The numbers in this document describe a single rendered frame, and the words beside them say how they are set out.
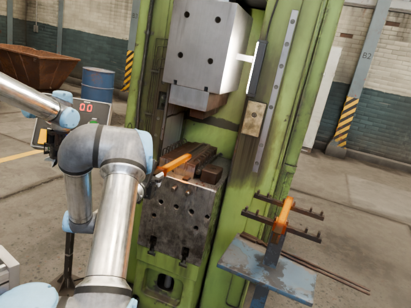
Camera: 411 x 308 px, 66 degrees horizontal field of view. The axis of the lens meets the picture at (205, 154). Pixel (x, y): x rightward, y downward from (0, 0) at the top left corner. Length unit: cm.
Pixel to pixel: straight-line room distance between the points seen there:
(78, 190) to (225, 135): 124
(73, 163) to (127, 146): 15
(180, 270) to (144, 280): 26
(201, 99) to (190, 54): 22
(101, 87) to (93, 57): 351
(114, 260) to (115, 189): 16
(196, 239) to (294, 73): 96
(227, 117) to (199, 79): 54
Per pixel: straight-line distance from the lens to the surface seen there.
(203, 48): 154
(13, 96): 109
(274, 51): 162
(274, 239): 116
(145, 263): 193
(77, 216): 110
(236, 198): 177
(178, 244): 176
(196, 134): 210
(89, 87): 614
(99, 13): 950
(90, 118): 172
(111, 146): 83
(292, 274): 150
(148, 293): 206
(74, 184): 97
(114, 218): 75
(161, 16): 179
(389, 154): 761
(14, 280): 130
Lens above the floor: 154
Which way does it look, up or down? 17 degrees down
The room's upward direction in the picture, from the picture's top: 11 degrees clockwise
